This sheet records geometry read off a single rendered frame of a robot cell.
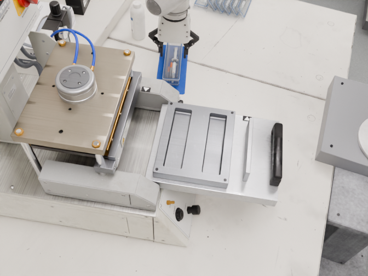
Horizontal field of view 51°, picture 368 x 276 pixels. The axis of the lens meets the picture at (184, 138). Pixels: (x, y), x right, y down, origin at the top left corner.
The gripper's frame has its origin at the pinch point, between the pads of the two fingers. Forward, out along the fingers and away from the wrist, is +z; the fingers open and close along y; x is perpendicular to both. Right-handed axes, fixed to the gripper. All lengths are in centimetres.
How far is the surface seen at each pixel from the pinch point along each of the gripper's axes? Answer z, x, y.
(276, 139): -18, 45, -26
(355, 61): 84, -92, -112
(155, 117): -9.9, 35.2, 2.2
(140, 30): 3.3, -13.0, 12.6
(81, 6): -0.4, -18.9, 34.1
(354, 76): 84, -79, -109
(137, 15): -3.2, -12.7, 13.4
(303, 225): 8, 54, -39
